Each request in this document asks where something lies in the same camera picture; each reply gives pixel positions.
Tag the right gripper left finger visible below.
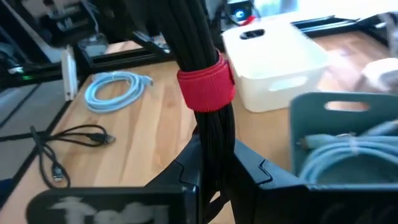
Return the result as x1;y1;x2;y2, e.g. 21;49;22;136
26;133;205;224

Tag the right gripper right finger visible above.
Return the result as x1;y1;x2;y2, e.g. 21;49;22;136
231;139;398;224

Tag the light blue cable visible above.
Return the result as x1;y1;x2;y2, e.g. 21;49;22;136
297;119;398;185
83;70;154;114

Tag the black USB cable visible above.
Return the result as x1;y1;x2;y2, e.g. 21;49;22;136
29;124;117;190

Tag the black cable bundle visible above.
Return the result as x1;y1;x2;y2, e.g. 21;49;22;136
130;0;237;224

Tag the teal plastic bin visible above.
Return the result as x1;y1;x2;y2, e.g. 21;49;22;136
289;91;398;187

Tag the white plastic bin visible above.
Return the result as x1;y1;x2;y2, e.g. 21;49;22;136
221;18;331;113

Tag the white upright board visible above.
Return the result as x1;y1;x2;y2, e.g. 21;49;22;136
61;45;78;102

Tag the silver lamp base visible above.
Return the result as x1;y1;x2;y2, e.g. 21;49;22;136
362;12;398;94

